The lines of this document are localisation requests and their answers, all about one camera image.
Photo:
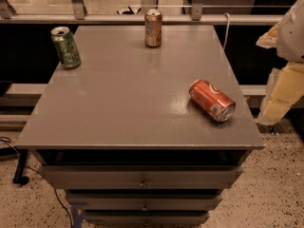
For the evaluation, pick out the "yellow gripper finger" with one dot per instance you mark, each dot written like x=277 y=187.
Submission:
x=285 y=87
x=268 y=39

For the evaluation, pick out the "red coke can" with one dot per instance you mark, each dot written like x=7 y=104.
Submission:
x=217 y=104

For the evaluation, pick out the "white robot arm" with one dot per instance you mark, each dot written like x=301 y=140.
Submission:
x=290 y=37

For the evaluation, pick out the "brown gold soda can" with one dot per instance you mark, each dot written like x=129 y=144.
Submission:
x=153 y=28

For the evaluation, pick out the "green soda can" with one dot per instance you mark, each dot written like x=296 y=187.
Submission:
x=66 y=48

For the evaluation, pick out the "top grey drawer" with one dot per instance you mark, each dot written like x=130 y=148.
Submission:
x=140 y=177

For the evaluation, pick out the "grey drawer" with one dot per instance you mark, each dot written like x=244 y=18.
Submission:
x=144 y=201
x=140 y=177
x=124 y=218

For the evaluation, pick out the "middle grey drawer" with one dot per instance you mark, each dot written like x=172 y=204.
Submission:
x=144 y=201

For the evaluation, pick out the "bottom grey drawer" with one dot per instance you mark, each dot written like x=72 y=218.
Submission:
x=124 y=218

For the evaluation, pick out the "black stand leg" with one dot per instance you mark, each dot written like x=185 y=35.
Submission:
x=19 y=178

